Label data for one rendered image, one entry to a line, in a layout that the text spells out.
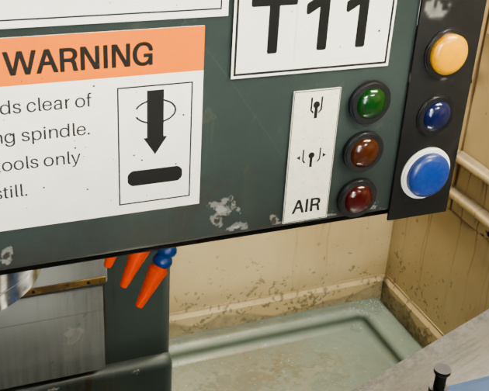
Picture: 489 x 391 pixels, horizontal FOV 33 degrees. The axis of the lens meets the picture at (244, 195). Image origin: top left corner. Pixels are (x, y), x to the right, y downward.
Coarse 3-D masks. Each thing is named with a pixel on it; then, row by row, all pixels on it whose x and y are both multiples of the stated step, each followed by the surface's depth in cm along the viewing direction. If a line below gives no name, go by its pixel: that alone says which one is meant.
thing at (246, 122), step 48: (240, 96) 46; (288, 96) 47; (240, 144) 47; (288, 144) 48; (336, 144) 50; (384, 144) 51; (240, 192) 49; (336, 192) 52; (384, 192) 53; (0, 240) 44; (48, 240) 45; (96, 240) 47; (144, 240) 48; (192, 240) 50
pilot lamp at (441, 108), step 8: (432, 104) 51; (440, 104) 51; (432, 112) 51; (440, 112) 51; (448, 112) 51; (424, 120) 51; (432, 120) 51; (440, 120) 51; (448, 120) 52; (432, 128) 51; (440, 128) 52
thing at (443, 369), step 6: (438, 366) 72; (444, 366) 72; (438, 372) 71; (444, 372) 71; (450, 372) 71; (438, 378) 72; (444, 378) 72; (432, 384) 73; (438, 384) 72; (444, 384) 72; (432, 390) 72; (438, 390) 72; (444, 390) 72
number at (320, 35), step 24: (312, 0) 45; (336, 0) 45; (360, 0) 46; (384, 0) 46; (312, 24) 45; (336, 24) 46; (360, 24) 46; (312, 48) 46; (336, 48) 46; (360, 48) 47
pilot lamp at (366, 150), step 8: (360, 144) 50; (368, 144) 50; (376, 144) 50; (352, 152) 50; (360, 152) 50; (368, 152) 50; (376, 152) 50; (352, 160) 50; (360, 160) 50; (368, 160) 50
